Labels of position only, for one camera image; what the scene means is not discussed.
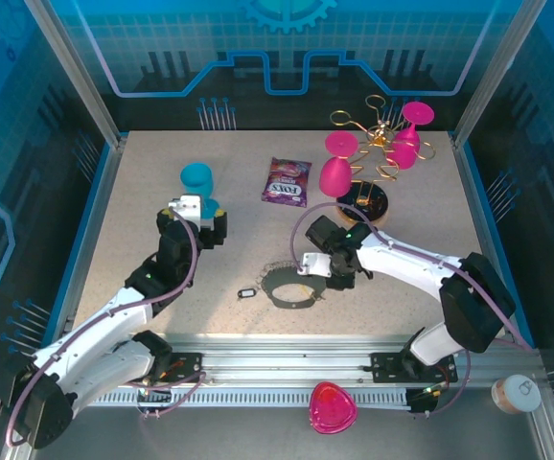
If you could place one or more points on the black key tag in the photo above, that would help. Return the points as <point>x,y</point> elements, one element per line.
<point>247,292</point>

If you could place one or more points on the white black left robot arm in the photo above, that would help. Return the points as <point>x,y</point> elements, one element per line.
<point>95,335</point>

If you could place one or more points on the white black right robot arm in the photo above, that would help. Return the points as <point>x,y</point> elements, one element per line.
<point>411,268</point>

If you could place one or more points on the blue plastic goblet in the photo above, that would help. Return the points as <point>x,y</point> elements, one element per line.
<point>198,179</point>

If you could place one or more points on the purple Fox's candy bag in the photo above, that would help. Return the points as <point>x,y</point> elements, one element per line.
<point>284,184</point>

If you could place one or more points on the pink plastic goblet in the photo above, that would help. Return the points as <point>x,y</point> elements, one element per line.
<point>334,175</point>
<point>404,153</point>

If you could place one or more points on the pink heart-shaped bowl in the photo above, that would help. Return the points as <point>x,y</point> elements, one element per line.
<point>332,407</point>

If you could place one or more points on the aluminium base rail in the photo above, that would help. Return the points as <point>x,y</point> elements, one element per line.
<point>282,359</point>

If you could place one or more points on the aluminium frame post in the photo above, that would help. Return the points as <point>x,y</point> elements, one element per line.
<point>80,76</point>
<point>497,72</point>

